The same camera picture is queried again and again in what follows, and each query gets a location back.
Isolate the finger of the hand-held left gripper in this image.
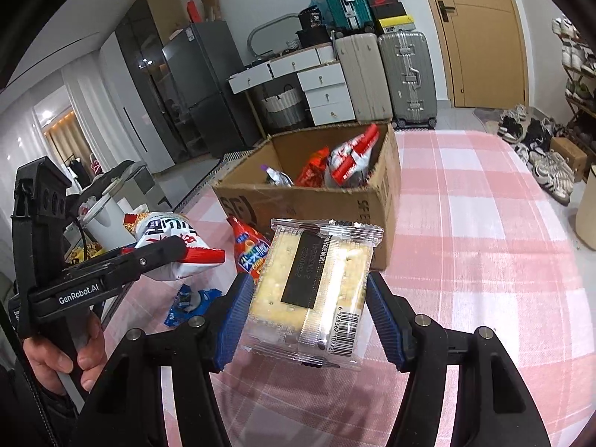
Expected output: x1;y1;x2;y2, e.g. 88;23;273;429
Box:
77;246;137;268
93;236;187;285

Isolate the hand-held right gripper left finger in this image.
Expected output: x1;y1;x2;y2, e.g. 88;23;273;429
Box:
70;272;257;447

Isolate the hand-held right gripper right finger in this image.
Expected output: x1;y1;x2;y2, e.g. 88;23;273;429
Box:
365;270;552;447

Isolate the white red orange snack packet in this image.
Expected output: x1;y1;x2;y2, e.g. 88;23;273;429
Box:
123;212;226;282

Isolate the clear cracker packet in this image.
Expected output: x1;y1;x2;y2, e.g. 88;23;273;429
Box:
240;218;385;371

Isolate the brown cardboard box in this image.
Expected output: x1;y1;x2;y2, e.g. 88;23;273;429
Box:
212;121;402;271

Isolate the silver purple snack packet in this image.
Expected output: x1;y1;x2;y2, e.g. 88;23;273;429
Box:
263;164;294;187

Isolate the red black snack packet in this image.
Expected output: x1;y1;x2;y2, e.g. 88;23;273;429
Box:
294;146;331;188

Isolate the person's left forearm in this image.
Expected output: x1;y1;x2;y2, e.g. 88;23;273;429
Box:
0;363;77;447

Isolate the person's left hand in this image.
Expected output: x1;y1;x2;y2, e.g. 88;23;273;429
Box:
22;310;107;394

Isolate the yellow black bag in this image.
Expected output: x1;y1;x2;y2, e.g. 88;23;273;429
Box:
72;242;105;262

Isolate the blue cookie packet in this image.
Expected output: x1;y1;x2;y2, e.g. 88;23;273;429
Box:
164;284;223;327

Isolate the pink checked tablecloth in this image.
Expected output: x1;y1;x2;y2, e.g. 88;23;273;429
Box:
100;128;596;447

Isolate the white sheer curtain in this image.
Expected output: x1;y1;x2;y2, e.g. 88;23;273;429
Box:
0;58;129;182

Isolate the dark glass cabinet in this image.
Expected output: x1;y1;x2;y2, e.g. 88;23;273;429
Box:
115;0;206;164

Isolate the grey refrigerator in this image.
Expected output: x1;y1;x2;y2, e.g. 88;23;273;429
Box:
162;21;261;159

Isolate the white grey laundry basket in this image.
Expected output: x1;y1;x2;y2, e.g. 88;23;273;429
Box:
260;86;305;129

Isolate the pile of shoes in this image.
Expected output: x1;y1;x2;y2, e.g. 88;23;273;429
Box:
474;105;578;206

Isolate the beige bin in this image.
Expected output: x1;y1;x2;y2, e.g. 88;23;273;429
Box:
575;163;596;238

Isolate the white drawer desk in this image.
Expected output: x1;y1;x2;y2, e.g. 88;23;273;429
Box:
228;44;357;126

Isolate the silver suitcase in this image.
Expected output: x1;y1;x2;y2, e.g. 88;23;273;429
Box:
377;32;439;130

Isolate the beige suitcase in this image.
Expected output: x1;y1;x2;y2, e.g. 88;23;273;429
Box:
334;32;394;122

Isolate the tall cardboard box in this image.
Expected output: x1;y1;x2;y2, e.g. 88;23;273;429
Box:
144;0;187;45

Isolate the small cardboard box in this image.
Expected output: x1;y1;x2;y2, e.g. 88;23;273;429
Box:
549;137;588;182

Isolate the oval desk mirror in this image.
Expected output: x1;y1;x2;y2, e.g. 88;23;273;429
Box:
247;14;303;57

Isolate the black printed bag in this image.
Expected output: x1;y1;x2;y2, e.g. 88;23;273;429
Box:
298;4;323;29

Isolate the wooden door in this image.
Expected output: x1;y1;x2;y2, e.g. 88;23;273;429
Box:
414;0;529;109

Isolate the yellow black shoe box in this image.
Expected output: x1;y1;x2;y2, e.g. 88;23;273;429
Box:
375;15;415;35

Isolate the shoe rack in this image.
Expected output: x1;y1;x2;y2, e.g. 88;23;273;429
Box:
552;16;596;150

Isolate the plain black shoe box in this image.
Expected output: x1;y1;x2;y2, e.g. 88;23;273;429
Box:
372;4;410;22

